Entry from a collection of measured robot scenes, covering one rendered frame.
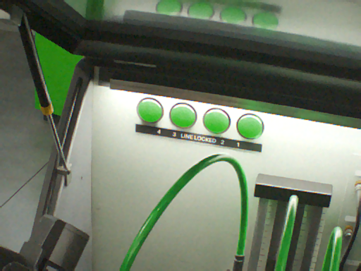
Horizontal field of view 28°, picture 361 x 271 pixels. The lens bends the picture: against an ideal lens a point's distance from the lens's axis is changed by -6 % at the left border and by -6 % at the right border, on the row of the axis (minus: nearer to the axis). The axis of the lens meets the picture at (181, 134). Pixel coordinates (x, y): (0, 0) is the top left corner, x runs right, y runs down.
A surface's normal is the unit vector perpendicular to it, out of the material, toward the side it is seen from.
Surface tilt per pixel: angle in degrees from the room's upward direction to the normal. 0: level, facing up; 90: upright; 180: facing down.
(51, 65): 90
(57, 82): 90
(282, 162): 90
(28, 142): 0
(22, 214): 0
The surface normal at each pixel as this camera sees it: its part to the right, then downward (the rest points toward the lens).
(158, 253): -0.21, 0.43
